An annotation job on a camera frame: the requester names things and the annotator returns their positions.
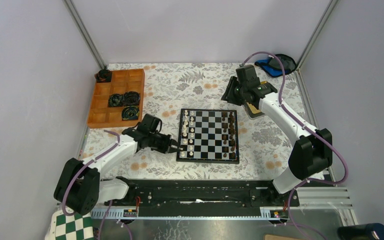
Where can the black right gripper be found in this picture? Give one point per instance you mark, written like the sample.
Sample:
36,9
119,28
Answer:
228,93

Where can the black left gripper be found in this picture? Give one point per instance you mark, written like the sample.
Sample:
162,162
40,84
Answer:
166,148

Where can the gold metal tin box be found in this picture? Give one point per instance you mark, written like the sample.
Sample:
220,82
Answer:
252,112

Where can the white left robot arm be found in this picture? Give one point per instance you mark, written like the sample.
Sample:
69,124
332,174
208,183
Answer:
80,186

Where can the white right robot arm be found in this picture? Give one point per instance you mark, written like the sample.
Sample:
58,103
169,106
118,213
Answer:
310,153

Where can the dark chess pieces row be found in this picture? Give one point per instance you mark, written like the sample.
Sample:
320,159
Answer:
228,135

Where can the black white chess board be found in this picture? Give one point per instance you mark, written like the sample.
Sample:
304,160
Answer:
207,141

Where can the green white rolled chess mat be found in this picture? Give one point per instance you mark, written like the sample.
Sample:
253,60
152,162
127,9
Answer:
74,227

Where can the blue black cloth bundle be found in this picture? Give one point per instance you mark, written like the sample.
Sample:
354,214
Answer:
272,67

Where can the dark rolled cloth in tray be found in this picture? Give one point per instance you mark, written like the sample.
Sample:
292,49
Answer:
130,98

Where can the orange wooden divided tray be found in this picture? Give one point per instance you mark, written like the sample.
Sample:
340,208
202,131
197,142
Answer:
102,116

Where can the dark rolled cloth corner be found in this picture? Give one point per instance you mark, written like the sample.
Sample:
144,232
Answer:
103,76

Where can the dark cylinder bottle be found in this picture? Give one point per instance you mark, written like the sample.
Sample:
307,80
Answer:
369,231

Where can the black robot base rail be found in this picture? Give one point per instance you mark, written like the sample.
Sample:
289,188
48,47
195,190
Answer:
203,198

